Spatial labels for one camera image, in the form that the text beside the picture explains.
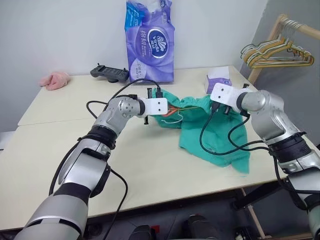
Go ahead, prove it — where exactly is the olive green wire hanger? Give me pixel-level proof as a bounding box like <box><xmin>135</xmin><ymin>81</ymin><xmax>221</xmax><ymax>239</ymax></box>
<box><xmin>240</xmin><ymin>42</ymin><xmax>278</xmax><ymax>60</ymax></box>
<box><xmin>160</xmin><ymin>105</ymin><xmax>204</xmax><ymax>125</ymax></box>

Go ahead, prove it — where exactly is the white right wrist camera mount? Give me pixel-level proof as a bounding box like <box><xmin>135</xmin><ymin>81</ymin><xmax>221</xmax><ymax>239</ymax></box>
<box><xmin>210</xmin><ymin>82</ymin><xmax>242</xmax><ymax>110</ymax></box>

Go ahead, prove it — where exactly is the black handheld controller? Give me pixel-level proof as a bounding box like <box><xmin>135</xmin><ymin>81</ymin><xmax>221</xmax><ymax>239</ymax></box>
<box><xmin>89</xmin><ymin>63</ymin><xmax>130</xmax><ymax>84</ymax></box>

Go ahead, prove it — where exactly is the purple Vinda tissue pack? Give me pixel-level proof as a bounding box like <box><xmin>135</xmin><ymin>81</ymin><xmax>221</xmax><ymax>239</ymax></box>
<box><xmin>123</xmin><ymin>0</ymin><xmax>175</xmax><ymax>85</ymax></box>

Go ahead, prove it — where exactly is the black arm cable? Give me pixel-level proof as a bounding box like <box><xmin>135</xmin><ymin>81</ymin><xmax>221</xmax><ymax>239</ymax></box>
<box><xmin>199</xmin><ymin>101</ymin><xmax>310</xmax><ymax>211</ymax></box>
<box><xmin>48</xmin><ymin>78</ymin><xmax>164</xmax><ymax>240</ymax></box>

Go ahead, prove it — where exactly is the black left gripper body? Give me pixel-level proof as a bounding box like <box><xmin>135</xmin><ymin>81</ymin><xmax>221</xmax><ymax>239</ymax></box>
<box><xmin>143</xmin><ymin>87</ymin><xmax>154</xmax><ymax>126</ymax></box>

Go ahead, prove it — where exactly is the black metal table frame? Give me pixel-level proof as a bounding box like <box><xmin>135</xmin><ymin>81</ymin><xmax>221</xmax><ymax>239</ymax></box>
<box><xmin>232</xmin><ymin>183</ymin><xmax>284</xmax><ymax>211</ymax></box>

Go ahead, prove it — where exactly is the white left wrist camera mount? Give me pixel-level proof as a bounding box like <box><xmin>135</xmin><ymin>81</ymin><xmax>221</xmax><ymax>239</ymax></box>
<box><xmin>145</xmin><ymin>97</ymin><xmax>169</xmax><ymax>117</ymax></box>

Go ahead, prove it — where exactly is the pink plush cloth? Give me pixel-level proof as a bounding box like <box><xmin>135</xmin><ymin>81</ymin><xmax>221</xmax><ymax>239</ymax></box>
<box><xmin>39</xmin><ymin>70</ymin><xmax>71</xmax><ymax>92</ymax></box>

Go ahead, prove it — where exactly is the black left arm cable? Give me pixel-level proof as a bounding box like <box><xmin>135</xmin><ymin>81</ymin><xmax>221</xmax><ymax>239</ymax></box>
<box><xmin>48</xmin><ymin>78</ymin><xmax>164</xmax><ymax>240</ymax></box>

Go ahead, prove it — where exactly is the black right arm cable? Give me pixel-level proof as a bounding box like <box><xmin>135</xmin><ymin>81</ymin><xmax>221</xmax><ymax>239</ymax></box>
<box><xmin>199</xmin><ymin>101</ymin><xmax>310</xmax><ymax>211</ymax></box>

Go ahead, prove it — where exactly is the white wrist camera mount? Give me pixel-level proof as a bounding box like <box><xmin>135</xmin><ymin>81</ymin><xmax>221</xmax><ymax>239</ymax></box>
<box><xmin>210</xmin><ymin>82</ymin><xmax>242</xmax><ymax>110</ymax></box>
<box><xmin>145</xmin><ymin>97</ymin><xmax>169</xmax><ymax>117</ymax></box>

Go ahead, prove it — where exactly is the white coated wire hanger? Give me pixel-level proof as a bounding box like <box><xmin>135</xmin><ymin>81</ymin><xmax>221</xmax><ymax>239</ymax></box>
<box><xmin>241</xmin><ymin>21</ymin><xmax>312</xmax><ymax>63</ymax></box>

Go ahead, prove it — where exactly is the small purple tissue box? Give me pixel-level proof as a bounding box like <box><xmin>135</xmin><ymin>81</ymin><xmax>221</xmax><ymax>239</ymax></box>
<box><xmin>205</xmin><ymin>66</ymin><xmax>235</xmax><ymax>95</ymax></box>

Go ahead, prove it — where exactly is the green shorts garment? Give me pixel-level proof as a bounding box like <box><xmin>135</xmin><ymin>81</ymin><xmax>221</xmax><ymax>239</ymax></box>
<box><xmin>153</xmin><ymin>90</ymin><xmax>252</xmax><ymax>175</ymax></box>

